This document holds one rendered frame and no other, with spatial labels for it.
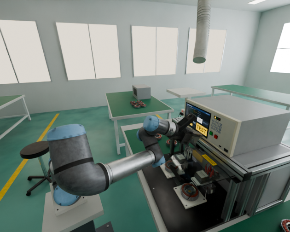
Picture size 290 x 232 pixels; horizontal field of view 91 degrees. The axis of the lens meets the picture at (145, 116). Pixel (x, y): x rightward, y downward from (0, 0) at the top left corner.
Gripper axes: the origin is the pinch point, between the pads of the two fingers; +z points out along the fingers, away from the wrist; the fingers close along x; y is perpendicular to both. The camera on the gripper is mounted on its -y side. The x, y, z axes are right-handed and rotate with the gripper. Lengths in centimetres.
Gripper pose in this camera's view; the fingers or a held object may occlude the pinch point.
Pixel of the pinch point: (201, 134)
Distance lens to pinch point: 88.1
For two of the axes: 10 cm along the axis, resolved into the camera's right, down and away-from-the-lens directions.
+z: 8.7, 2.7, 4.1
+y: -3.8, 9.0, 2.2
